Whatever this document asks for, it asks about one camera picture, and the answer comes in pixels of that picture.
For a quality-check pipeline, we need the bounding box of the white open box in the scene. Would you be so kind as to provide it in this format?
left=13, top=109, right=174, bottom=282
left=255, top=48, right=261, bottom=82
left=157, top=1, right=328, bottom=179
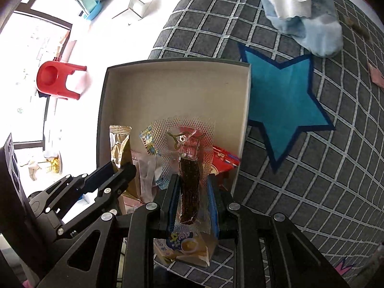
left=112, top=0, right=157, bottom=22

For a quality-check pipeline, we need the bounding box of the grey checked star blanket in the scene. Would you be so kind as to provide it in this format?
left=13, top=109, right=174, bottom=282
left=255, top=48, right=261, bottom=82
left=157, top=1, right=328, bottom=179
left=148, top=0, right=384, bottom=288

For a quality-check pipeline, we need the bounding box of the black window frame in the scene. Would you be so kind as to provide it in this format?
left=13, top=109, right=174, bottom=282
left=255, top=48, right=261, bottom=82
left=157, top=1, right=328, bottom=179
left=0, top=9, right=74, bottom=151

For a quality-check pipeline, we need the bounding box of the blue yellow snack packet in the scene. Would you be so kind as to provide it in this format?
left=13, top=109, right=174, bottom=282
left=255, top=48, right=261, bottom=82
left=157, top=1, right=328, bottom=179
left=154, top=231, right=218, bottom=268

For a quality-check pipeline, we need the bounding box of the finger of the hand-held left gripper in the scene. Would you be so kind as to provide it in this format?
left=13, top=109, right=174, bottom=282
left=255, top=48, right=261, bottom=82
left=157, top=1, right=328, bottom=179
left=45, top=161, right=116, bottom=214
left=55, top=162, right=137, bottom=238

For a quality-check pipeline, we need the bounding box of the clear packet with meat stick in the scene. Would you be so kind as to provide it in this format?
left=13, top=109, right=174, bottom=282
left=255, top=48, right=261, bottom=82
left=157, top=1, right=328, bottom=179
left=150, top=115, right=217, bottom=235

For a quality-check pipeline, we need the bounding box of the gold snack packet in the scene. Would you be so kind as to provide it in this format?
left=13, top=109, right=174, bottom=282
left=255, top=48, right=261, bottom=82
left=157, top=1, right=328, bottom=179
left=109, top=124, right=142, bottom=201

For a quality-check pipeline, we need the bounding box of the red plastic stool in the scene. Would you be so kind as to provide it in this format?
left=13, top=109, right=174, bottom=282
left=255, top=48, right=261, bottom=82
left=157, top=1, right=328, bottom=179
left=35, top=61, right=88, bottom=101

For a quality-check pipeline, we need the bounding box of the pink snack packet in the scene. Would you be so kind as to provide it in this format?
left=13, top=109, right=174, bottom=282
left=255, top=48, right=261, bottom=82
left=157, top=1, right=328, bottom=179
left=369, top=63, right=384, bottom=89

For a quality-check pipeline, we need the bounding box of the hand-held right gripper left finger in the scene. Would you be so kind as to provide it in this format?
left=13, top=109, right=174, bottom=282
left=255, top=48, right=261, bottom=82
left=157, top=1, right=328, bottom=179
left=37, top=182, right=181, bottom=288

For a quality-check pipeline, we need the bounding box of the light blue towel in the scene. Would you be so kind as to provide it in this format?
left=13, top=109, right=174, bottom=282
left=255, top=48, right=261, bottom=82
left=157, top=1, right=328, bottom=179
left=249, top=0, right=343, bottom=58

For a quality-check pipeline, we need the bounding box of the red snack packet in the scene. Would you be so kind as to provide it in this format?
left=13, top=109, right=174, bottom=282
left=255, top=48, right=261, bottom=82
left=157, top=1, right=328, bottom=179
left=210, top=145, right=242, bottom=193

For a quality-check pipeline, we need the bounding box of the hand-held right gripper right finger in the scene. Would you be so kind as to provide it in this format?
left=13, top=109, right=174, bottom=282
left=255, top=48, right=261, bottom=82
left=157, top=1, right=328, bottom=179
left=209, top=180, right=350, bottom=288

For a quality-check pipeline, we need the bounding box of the clear white snack packet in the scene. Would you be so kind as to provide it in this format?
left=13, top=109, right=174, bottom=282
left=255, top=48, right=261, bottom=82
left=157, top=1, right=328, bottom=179
left=136, top=155, right=164, bottom=203

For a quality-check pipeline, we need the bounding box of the grey cardboard box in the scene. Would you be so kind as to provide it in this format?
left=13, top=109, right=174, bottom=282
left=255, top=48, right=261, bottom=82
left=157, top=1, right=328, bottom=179
left=96, top=58, right=251, bottom=216

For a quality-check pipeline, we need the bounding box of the blue plastic bin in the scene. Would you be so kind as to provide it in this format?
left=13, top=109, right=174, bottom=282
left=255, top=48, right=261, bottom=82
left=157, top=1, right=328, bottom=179
left=82, top=0, right=103, bottom=20

